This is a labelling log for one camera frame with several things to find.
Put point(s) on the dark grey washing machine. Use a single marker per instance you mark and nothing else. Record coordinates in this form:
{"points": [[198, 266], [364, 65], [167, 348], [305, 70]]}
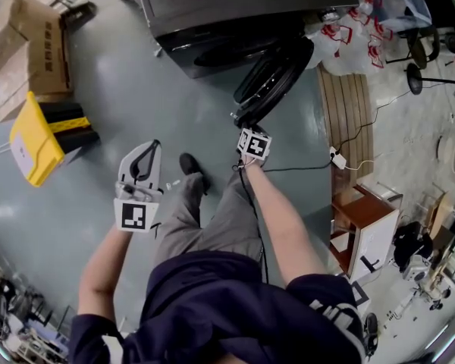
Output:
{"points": [[231, 6]]}

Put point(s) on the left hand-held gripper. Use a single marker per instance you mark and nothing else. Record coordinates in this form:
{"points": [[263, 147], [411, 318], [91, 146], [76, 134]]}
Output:
{"points": [[134, 214]]}

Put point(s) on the white backpack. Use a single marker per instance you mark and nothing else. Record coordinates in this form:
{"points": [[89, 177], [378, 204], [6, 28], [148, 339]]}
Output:
{"points": [[415, 273]]}

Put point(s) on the black floor fan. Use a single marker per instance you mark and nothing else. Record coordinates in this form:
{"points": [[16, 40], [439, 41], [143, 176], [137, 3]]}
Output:
{"points": [[415, 78]]}

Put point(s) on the person's left forearm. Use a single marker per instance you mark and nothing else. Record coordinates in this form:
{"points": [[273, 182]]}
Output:
{"points": [[102, 271]]}

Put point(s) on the person's left black shoe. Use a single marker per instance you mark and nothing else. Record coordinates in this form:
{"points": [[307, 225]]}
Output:
{"points": [[191, 165]]}

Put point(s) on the person's navy shirt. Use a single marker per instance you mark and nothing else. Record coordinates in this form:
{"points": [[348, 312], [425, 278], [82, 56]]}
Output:
{"points": [[220, 309]]}

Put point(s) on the yellow plastic bin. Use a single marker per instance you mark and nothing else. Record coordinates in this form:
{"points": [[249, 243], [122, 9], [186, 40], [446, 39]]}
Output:
{"points": [[34, 142]]}

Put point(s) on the printed cardboard box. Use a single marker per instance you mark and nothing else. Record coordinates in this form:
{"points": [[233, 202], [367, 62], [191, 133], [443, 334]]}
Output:
{"points": [[34, 63]]}

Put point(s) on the clear plastic storage bag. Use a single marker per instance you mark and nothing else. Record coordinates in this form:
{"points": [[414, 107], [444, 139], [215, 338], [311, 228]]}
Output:
{"points": [[413, 2]]}

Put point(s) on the small white floor scrap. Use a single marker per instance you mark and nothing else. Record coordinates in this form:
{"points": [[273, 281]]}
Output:
{"points": [[172, 184]]}

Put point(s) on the black hand trolley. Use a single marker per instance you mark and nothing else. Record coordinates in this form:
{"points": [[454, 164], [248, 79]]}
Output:
{"points": [[79, 11]]}

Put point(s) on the person's right forearm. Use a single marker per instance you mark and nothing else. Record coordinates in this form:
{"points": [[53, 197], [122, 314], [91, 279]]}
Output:
{"points": [[277, 218]]}

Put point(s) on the pile of white plastic bags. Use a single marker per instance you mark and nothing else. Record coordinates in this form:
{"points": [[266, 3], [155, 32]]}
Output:
{"points": [[349, 51]]}

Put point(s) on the white power strip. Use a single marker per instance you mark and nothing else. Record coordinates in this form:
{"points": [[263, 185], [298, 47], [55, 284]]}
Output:
{"points": [[338, 157]]}

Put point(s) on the white brown cabinet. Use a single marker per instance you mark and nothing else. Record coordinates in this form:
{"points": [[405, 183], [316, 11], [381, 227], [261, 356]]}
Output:
{"points": [[360, 211]]}

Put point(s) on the brown wooden slatted platform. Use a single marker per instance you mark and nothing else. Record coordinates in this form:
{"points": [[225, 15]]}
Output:
{"points": [[349, 101]]}

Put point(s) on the round black machine door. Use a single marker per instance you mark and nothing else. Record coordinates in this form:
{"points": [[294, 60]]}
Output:
{"points": [[277, 74]]}

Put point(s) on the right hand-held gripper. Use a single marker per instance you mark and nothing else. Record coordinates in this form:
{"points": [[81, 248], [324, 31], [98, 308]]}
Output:
{"points": [[255, 144]]}

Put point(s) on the person's grey trousers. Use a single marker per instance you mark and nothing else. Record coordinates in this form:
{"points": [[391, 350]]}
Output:
{"points": [[227, 222]]}

